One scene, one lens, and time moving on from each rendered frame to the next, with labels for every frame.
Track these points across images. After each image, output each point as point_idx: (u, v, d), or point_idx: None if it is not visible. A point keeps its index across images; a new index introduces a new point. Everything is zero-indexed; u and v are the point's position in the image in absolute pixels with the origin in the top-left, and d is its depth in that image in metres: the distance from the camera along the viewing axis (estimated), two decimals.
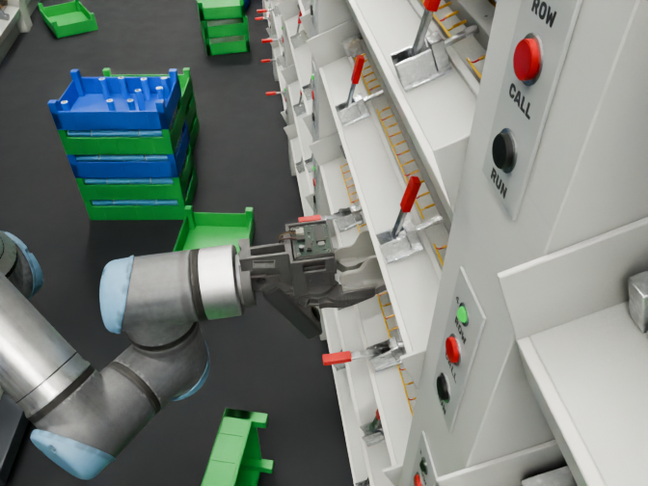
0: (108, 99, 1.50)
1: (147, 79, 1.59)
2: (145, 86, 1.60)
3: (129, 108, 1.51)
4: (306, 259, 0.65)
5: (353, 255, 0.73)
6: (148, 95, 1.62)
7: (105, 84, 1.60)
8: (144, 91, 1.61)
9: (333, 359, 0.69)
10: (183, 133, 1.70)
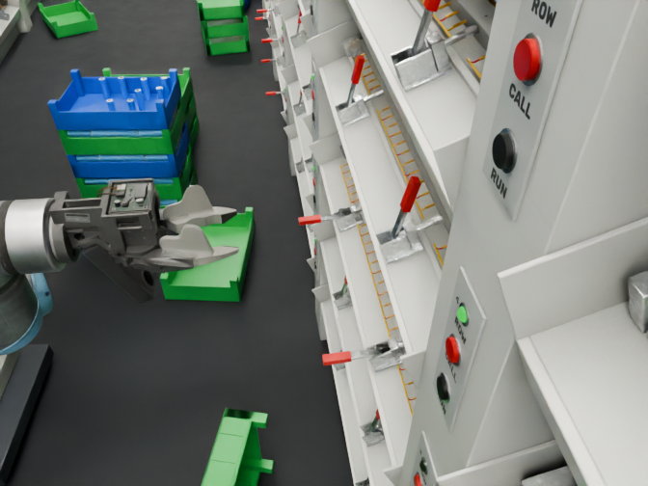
0: (108, 99, 1.50)
1: (147, 79, 1.59)
2: (145, 86, 1.60)
3: (129, 108, 1.51)
4: (118, 214, 0.64)
5: (182, 212, 0.73)
6: (148, 95, 1.62)
7: (105, 84, 1.60)
8: (144, 91, 1.61)
9: (333, 359, 0.69)
10: (183, 133, 1.70)
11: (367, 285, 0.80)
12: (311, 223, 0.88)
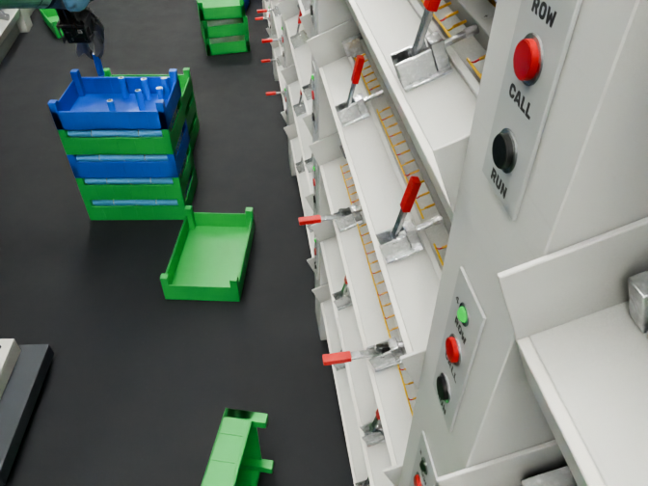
0: (108, 99, 1.50)
1: (147, 79, 1.59)
2: (145, 86, 1.60)
3: None
4: (60, 32, 1.40)
5: (94, 40, 1.49)
6: (148, 95, 1.62)
7: (98, 59, 1.55)
8: (144, 91, 1.61)
9: (333, 359, 0.69)
10: (183, 133, 1.70)
11: (367, 285, 0.80)
12: (311, 223, 0.88)
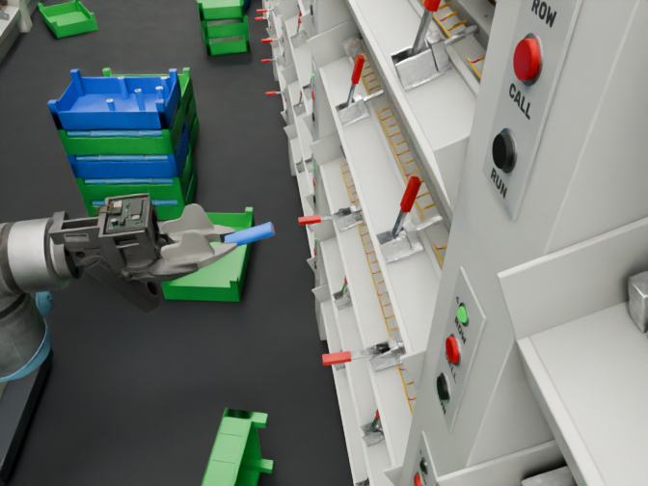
0: (108, 99, 1.50)
1: (229, 239, 0.74)
2: (238, 231, 0.73)
3: None
4: (115, 233, 0.65)
5: (182, 229, 0.73)
6: (260, 225, 0.73)
7: None
8: (249, 229, 0.72)
9: (333, 359, 0.69)
10: (183, 133, 1.70)
11: (367, 285, 0.80)
12: (311, 223, 0.88)
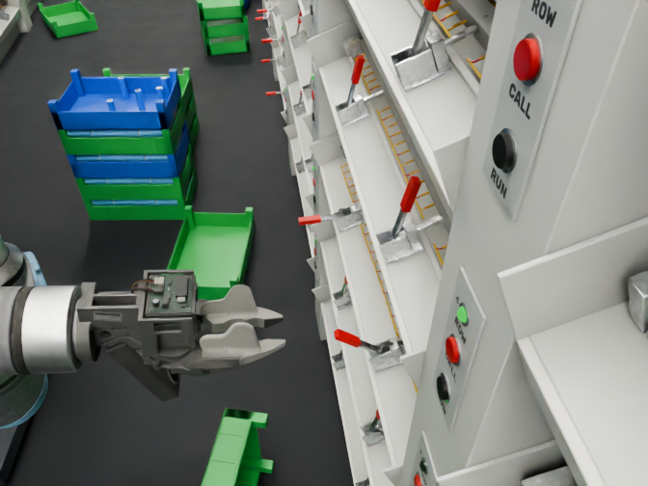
0: (108, 99, 1.50)
1: None
2: None
3: None
4: (157, 318, 0.55)
5: (223, 310, 0.64)
6: None
7: None
8: None
9: (346, 337, 0.66)
10: (183, 133, 1.70)
11: (367, 285, 0.80)
12: (311, 223, 0.88)
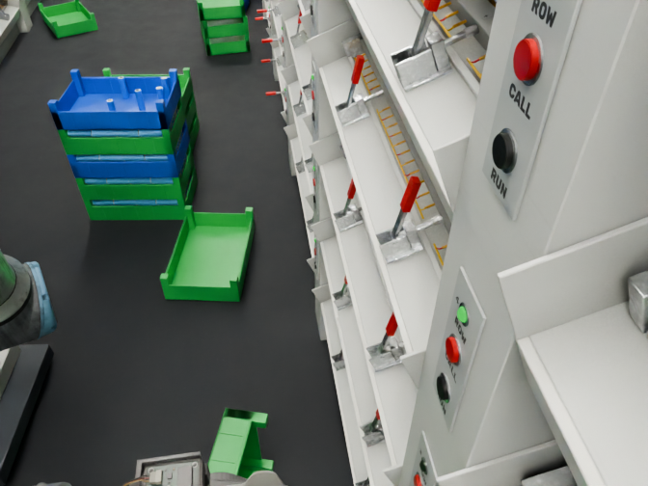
0: (108, 99, 1.50)
1: None
2: None
3: None
4: None
5: None
6: None
7: None
8: None
9: None
10: (183, 133, 1.70)
11: (367, 285, 0.80)
12: (351, 191, 0.85)
